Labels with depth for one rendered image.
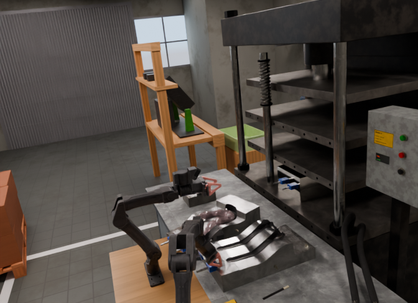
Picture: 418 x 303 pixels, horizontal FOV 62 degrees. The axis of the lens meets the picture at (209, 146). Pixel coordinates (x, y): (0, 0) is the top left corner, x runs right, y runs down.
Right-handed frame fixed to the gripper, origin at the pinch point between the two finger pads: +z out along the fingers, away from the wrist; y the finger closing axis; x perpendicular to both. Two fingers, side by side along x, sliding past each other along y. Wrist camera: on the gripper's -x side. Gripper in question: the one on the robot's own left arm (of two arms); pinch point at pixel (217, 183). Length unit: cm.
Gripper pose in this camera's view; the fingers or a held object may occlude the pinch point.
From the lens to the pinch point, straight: 174.9
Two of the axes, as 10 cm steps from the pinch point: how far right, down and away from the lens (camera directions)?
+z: 9.4, -1.7, 3.0
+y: -3.3, -2.5, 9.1
